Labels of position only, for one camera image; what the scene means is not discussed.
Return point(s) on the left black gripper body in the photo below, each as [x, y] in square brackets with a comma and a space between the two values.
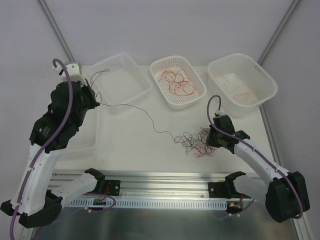
[88, 93]

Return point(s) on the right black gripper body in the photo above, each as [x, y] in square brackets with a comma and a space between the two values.
[213, 139]

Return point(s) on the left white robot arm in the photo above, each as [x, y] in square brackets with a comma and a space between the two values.
[34, 204]

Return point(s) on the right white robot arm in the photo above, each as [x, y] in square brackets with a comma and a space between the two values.
[283, 193]

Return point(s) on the translucent white perforated basket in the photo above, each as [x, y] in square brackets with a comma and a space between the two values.
[119, 80]

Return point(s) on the large white perforated basket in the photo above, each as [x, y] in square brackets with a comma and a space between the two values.
[76, 136]

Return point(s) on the solid white plastic bin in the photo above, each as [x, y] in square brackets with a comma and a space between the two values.
[241, 82]

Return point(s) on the oval white perforated basket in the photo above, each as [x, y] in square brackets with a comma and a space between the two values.
[177, 81]

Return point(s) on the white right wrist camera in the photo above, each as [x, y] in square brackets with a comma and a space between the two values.
[219, 113]

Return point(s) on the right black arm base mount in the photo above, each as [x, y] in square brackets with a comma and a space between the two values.
[222, 190]

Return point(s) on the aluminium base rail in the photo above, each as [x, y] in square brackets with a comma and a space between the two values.
[164, 185]

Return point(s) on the aluminium frame post left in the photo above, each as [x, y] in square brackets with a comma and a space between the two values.
[56, 30]

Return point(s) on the aluminium frame post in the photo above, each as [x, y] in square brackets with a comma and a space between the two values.
[56, 30]
[293, 6]

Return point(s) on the white slotted cable duct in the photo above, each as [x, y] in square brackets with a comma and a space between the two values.
[135, 203]

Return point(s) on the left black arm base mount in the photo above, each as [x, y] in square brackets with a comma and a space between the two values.
[109, 188]

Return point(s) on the aluminium frame post right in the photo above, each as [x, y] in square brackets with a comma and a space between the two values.
[293, 6]

